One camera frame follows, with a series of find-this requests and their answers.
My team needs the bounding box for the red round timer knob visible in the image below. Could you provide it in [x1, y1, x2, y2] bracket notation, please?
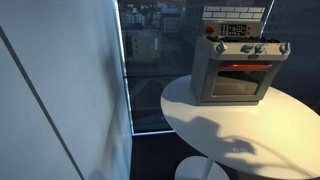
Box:
[205, 25, 217, 36]

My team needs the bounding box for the grey toy oven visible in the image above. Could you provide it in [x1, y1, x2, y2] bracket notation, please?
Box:
[190, 5, 292, 107]

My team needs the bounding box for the red oven door handle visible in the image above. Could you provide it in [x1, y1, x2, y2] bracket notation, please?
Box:
[219, 63, 273, 71]

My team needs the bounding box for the white table pedestal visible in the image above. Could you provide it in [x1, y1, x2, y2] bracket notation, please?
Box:
[174, 155, 232, 180]

